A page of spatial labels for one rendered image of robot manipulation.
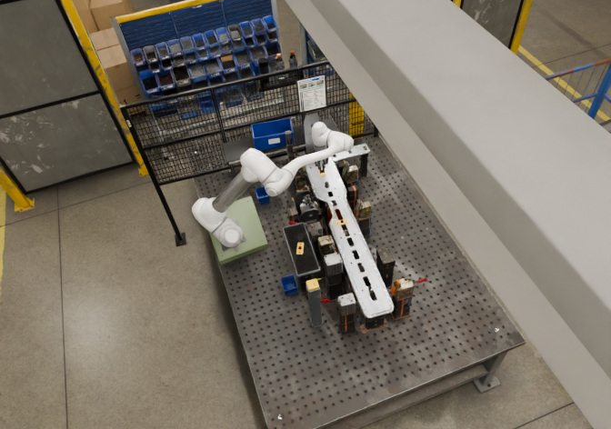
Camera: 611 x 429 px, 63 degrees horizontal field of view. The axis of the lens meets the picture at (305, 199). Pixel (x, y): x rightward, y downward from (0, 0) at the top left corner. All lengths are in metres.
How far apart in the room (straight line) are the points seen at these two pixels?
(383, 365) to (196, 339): 1.63
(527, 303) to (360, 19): 0.32
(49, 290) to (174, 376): 1.47
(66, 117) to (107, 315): 1.80
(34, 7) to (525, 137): 4.22
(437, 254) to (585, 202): 3.19
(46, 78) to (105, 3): 2.44
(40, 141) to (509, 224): 4.91
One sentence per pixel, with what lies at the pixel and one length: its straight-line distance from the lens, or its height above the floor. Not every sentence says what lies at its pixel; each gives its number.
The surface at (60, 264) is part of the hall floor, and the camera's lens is 5.02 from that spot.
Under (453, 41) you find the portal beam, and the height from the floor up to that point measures 3.33.
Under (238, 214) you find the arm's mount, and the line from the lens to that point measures 3.53.
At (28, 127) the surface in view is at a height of 0.88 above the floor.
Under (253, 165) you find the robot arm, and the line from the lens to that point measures 2.88.
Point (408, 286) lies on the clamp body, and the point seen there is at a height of 1.06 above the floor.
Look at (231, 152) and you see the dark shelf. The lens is 3.83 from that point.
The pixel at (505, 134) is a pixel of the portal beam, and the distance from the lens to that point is 0.43.
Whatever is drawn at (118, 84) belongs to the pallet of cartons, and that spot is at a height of 0.53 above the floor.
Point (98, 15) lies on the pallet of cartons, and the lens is 7.01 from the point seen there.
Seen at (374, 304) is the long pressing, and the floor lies 1.00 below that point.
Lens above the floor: 3.60
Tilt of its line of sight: 49 degrees down
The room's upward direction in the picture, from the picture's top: 6 degrees counter-clockwise
